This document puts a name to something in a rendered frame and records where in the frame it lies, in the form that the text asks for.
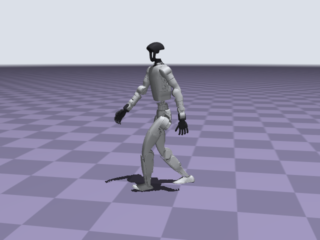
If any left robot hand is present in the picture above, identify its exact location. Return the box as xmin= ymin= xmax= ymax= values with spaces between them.
xmin=175 ymin=114 xmax=189 ymax=135

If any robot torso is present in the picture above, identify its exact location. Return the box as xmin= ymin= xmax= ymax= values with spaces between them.
xmin=148 ymin=62 xmax=172 ymax=121

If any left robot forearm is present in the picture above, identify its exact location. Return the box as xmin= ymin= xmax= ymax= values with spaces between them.
xmin=173 ymin=89 xmax=185 ymax=119

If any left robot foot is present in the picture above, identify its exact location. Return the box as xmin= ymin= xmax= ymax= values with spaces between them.
xmin=132 ymin=183 xmax=154 ymax=191

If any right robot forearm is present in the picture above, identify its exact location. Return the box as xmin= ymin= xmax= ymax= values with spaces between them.
xmin=126 ymin=90 xmax=142 ymax=111

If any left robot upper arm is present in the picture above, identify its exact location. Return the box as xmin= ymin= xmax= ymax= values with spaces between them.
xmin=159 ymin=66 xmax=182 ymax=97

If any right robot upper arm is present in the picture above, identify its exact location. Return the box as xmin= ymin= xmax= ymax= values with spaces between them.
xmin=137 ymin=66 xmax=151 ymax=95

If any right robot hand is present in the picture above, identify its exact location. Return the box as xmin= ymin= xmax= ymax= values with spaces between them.
xmin=114 ymin=103 xmax=129 ymax=125

